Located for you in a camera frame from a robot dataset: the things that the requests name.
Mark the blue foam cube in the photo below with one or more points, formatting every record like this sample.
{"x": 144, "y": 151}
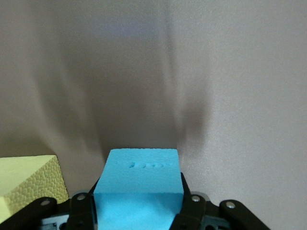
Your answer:
{"x": 139, "y": 172}

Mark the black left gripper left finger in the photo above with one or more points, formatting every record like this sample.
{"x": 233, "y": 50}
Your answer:
{"x": 60, "y": 215}

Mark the yellow foam cube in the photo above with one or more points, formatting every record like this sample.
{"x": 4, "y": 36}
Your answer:
{"x": 28, "y": 177}

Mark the brown paper table cover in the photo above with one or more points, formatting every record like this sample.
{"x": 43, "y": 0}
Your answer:
{"x": 216, "y": 72}

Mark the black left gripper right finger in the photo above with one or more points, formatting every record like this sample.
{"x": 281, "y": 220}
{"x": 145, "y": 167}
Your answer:
{"x": 216, "y": 216}

